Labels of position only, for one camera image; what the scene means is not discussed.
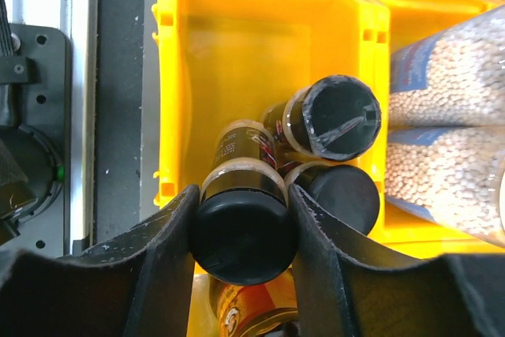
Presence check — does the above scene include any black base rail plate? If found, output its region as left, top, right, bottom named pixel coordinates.
left=1, top=5, right=72, bottom=257

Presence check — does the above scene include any red lid sauce jar front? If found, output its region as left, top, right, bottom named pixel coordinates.
left=209, top=268, right=301, bottom=337

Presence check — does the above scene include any small dark cap bottle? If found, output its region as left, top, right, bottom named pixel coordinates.
left=261, top=75, right=382, bottom=162
left=283, top=161, right=380, bottom=235

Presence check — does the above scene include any grey lid salt jar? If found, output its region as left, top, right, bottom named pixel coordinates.
left=389, top=6, right=504, bottom=127

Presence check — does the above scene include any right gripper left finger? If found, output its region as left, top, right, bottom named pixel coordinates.
left=1, top=185, right=200, bottom=336

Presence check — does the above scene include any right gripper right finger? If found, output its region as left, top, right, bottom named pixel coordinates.
left=289, top=185, right=504, bottom=336

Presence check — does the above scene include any yellow plastic bin organizer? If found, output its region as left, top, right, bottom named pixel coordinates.
left=151, top=0, right=505, bottom=337

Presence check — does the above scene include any small black cap bottle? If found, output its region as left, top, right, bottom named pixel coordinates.
left=189, top=119, right=298, bottom=286

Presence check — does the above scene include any grey lid white shaker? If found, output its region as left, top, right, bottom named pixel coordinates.
left=385, top=126, right=504, bottom=247

